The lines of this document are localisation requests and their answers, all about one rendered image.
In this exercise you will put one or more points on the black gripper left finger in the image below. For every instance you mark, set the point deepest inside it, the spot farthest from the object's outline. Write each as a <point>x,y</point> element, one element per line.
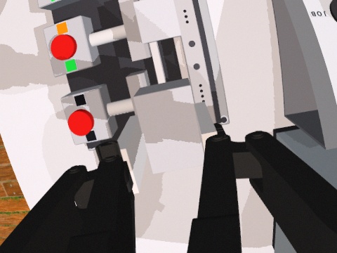
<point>107,225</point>

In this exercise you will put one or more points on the white cube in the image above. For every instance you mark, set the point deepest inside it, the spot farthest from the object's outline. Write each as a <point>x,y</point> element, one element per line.
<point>157,20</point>

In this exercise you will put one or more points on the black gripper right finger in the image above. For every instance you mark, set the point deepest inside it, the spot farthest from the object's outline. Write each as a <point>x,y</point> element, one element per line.
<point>302,202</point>

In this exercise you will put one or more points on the grey rectangular block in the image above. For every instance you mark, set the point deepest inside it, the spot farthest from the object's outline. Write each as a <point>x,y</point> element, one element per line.
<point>169,125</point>

